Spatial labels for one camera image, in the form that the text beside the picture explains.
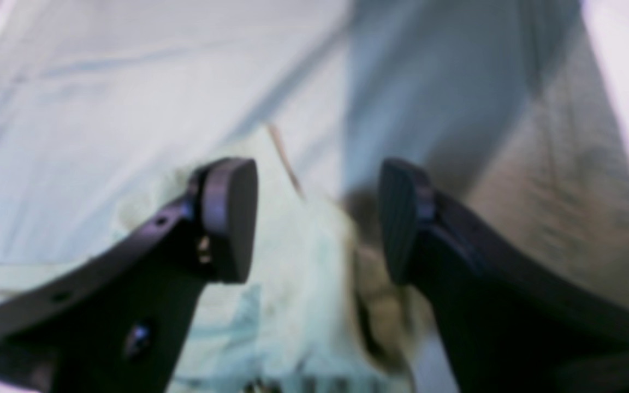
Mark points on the light green T-shirt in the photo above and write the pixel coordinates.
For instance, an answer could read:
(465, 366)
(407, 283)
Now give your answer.
(318, 313)

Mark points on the green table cloth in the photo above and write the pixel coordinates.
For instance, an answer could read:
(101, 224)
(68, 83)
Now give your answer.
(104, 106)

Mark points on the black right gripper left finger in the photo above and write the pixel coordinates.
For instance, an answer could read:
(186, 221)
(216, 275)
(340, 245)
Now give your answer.
(119, 323)

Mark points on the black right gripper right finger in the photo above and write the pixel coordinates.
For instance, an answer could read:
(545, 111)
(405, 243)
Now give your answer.
(506, 323)

